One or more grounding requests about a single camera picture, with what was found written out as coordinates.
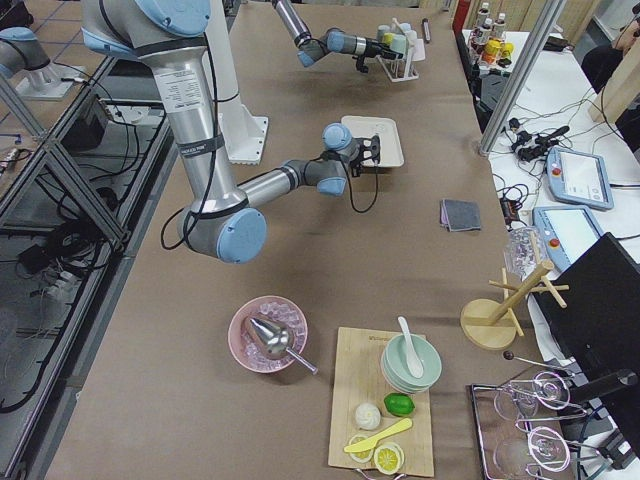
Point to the yellow plastic knife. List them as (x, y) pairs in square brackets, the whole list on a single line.
[(370, 442)]

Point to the white wire cup rack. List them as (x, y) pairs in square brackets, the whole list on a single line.
[(400, 68)]

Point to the pink bowl with ice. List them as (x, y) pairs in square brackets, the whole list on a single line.
[(243, 348)]

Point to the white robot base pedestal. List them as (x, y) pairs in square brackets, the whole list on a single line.
[(244, 134)]

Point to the lemon half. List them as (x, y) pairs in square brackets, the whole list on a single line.
[(388, 458)]

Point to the teach pendant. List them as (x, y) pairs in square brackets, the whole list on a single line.
[(567, 232), (579, 178)]

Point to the metal ice scoop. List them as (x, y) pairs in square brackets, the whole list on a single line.
[(274, 339)]

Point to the green cup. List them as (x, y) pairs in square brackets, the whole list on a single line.
[(398, 45)]

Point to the white cup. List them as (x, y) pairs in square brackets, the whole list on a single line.
[(411, 35)]

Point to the grey cup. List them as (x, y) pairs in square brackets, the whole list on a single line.
[(381, 31)]

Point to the aluminium frame post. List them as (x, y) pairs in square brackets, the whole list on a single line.
[(528, 56)]

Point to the black monitor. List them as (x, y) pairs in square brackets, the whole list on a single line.
[(599, 327)]

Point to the white ceramic spoon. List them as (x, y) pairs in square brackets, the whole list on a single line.
[(413, 361)]

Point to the metal rod black tip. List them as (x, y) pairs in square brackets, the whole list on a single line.
[(427, 37)]

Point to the pink cup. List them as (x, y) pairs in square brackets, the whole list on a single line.
[(419, 50)]

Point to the wooden cutting board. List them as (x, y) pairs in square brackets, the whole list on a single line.
[(358, 379)]

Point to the lower teach pendant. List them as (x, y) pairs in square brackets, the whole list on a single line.
[(567, 232)]

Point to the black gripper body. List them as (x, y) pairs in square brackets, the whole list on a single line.
[(364, 151), (370, 46)]

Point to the green lime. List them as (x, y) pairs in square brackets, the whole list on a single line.
[(399, 404)]

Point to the grey folded cloth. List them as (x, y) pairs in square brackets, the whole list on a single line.
[(459, 215)]

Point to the clear glass mug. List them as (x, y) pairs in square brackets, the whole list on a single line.
[(523, 250)]

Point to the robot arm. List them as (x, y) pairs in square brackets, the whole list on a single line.
[(223, 220), (312, 49)]

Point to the upper teach pendant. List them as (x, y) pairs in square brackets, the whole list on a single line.
[(579, 178)]

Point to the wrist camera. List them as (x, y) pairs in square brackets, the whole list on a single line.
[(361, 65), (372, 151)]

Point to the yellow cup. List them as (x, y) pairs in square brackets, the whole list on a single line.
[(388, 38)]

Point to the white steamed bun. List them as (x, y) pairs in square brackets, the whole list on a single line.
[(367, 416)]

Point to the wooden mug tree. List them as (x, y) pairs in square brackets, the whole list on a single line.
[(493, 325)]

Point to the wire wine glass rack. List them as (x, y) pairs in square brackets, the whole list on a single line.
[(518, 426)]

